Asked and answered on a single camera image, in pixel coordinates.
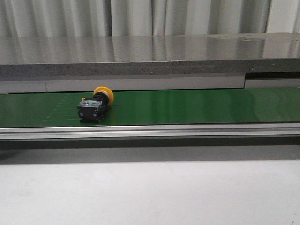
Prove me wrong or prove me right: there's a white pleated curtain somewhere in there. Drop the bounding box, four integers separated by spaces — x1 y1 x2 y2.
0 0 300 37

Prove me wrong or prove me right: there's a grey stone countertop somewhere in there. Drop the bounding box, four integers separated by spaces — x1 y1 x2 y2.
0 33 300 80

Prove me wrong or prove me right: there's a yellow mushroom push button switch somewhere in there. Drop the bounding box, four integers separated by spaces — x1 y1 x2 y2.
77 86 114 123

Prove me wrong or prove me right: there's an aluminium conveyor frame rail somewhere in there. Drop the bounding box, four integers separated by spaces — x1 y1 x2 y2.
0 122 300 141

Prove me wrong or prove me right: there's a green conveyor belt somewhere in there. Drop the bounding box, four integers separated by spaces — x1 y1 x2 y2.
0 88 300 128

